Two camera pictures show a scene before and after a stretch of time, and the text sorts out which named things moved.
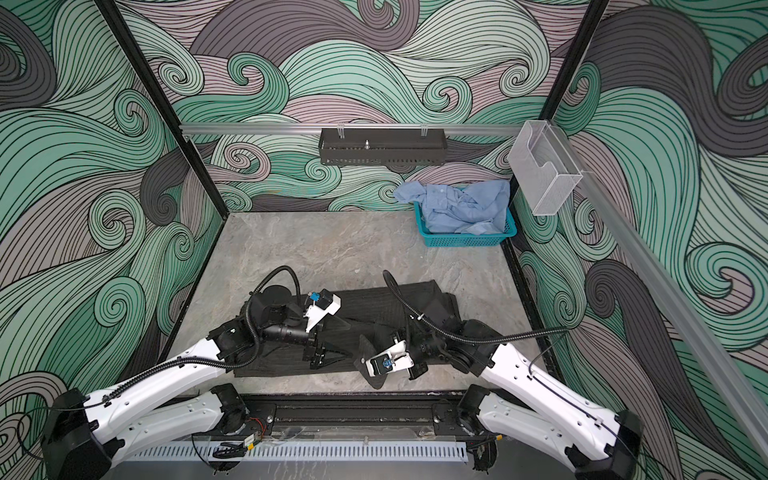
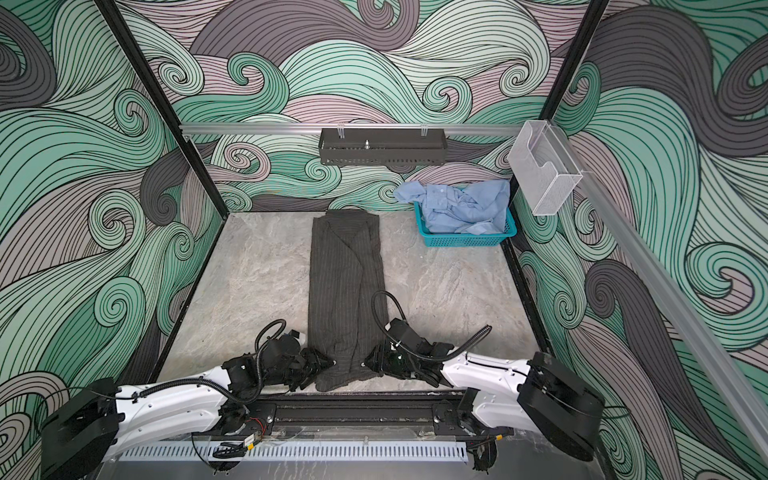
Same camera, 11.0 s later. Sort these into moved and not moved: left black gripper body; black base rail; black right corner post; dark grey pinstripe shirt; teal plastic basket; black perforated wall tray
Moved: dark grey pinstripe shirt; left black gripper body
Not moved: black perforated wall tray; black base rail; teal plastic basket; black right corner post
